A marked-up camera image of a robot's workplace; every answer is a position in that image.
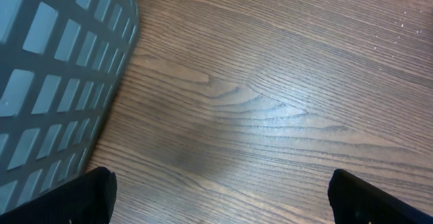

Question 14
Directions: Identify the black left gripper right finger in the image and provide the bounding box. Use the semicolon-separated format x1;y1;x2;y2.
327;169;432;224

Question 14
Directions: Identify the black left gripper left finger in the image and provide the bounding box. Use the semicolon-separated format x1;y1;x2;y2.
1;167;117;224

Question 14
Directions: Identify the dark grey plastic basket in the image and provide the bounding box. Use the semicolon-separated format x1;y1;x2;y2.
1;0;140;213

